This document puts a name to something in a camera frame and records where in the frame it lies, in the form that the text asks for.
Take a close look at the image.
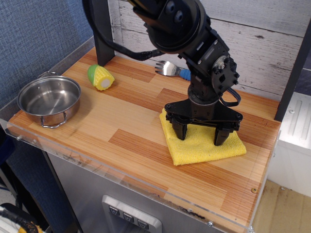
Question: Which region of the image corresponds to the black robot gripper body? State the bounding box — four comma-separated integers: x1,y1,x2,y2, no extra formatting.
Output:
164,99,243,131

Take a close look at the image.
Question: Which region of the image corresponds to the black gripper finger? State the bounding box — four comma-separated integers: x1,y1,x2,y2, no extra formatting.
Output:
214,127,230,146
172,119,188,140

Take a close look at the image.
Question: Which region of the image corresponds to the yellow towel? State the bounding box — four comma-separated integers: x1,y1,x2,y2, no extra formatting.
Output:
159,109,246,166

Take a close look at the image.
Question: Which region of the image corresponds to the yellow green toy corn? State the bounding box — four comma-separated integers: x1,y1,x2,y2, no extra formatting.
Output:
87,65,115,91

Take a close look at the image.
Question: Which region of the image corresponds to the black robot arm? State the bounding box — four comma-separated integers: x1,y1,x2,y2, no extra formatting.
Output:
132,0,242,146

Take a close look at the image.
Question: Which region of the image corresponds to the white ribbed side unit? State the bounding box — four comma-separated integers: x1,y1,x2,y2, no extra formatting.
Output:
268,92,311,197

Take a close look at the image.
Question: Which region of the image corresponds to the silver button control panel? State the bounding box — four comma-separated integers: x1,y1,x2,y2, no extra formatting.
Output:
102,195,162,233

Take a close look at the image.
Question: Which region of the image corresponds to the small stainless steel pot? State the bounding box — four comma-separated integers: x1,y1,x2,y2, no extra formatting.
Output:
17,71,81,129

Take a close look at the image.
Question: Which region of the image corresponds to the clear acrylic table guard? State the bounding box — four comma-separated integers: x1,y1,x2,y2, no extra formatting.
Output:
0,103,280,233

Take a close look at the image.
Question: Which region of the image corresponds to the yellow black object bottom left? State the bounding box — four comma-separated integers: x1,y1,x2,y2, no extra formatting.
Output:
0,203,44,233

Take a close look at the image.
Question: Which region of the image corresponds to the blue handled metal spork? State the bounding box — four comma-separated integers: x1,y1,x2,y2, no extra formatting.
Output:
155,61,191,81

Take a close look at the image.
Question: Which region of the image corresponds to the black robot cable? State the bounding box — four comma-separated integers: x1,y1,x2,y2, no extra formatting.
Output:
82,0,162,61

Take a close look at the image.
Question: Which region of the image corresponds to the black left frame post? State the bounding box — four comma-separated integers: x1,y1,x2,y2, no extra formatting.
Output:
90,0,115,67

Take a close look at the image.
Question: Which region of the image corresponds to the black frame post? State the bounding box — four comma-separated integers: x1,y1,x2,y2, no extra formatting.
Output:
90,0,115,67
274,24,311,122

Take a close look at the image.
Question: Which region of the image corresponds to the black right frame post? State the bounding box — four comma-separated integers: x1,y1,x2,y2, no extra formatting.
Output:
274,24,311,122

